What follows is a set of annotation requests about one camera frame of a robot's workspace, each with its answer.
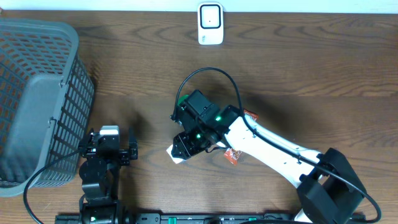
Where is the red Top chocolate bar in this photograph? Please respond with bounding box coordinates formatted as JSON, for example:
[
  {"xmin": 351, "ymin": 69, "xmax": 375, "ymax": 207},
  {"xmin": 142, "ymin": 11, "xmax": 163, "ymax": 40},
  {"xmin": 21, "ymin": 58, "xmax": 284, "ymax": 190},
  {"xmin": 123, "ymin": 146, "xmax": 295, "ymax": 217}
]
[{"xmin": 223, "ymin": 110, "xmax": 259, "ymax": 166}]

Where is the orange small snack box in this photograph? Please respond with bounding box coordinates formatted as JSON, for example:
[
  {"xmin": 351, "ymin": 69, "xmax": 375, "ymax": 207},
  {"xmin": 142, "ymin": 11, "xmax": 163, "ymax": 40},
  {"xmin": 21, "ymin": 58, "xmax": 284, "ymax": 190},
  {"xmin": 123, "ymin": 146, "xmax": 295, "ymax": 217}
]
[{"xmin": 166, "ymin": 144, "xmax": 187, "ymax": 165}]

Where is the green lid jar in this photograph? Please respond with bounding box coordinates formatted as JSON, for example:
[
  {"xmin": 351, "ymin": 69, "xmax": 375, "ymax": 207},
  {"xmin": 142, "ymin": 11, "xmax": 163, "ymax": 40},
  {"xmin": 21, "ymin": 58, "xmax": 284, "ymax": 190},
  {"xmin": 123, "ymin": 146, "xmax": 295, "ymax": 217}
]
[{"xmin": 177, "ymin": 95, "xmax": 189, "ymax": 106}]

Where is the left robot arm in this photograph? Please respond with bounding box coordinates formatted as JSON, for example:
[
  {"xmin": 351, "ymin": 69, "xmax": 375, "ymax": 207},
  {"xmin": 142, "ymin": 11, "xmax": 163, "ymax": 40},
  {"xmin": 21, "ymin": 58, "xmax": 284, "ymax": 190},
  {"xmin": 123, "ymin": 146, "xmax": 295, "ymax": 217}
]
[{"xmin": 78, "ymin": 126, "xmax": 138, "ymax": 224}]

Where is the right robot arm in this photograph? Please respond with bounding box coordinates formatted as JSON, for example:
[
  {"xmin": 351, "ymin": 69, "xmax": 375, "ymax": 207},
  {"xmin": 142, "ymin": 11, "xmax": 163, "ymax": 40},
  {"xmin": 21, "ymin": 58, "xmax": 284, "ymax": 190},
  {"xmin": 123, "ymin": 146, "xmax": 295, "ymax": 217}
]
[{"xmin": 167, "ymin": 90, "xmax": 366, "ymax": 223}]

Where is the white barcode scanner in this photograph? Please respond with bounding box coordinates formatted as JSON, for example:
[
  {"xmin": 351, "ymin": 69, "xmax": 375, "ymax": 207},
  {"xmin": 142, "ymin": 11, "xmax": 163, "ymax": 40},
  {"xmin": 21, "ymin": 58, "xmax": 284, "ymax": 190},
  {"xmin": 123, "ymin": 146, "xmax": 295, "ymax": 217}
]
[{"xmin": 197, "ymin": 2, "xmax": 224, "ymax": 45}]

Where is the grey plastic basket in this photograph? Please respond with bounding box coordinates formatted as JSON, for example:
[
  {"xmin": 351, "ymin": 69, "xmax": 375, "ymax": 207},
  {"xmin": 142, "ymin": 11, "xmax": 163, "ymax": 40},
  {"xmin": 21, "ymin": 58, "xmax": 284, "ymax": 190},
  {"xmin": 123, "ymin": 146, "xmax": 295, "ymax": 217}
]
[{"xmin": 1, "ymin": 18, "xmax": 95, "ymax": 197}]

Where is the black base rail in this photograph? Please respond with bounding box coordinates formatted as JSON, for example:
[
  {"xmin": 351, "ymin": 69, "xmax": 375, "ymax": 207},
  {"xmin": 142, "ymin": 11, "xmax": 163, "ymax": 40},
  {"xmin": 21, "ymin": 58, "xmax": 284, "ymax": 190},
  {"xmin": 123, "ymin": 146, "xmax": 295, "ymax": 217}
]
[{"xmin": 54, "ymin": 213, "xmax": 295, "ymax": 224}]

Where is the black left camera cable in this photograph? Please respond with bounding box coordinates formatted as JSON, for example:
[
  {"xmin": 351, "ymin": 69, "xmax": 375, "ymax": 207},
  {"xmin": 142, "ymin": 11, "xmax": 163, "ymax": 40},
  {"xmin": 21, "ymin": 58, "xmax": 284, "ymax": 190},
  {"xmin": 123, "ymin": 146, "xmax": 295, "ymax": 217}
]
[{"xmin": 23, "ymin": 148, "xmax": 85, "ymax": 224}]

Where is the black camera cable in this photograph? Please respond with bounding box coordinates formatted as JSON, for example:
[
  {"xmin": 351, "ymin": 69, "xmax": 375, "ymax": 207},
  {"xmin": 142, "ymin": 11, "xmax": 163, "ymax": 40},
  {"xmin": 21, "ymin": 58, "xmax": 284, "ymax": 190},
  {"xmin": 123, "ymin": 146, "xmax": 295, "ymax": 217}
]
[
  {"xmin": 169, "ymin": 67, "xmax": 382, "ymax": 224},
  {"xmin": 23, "ymin": 148, "xmax": 85, "ymax": 224}
]

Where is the black right camera cable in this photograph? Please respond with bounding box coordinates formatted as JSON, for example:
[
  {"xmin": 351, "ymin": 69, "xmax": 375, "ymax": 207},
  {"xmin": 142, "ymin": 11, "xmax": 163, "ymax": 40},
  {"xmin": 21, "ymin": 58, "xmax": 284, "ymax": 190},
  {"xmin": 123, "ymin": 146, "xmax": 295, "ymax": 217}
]
[{"xmin": 169, "ymin": 67, "xmax": 382, "ymax": 224}]

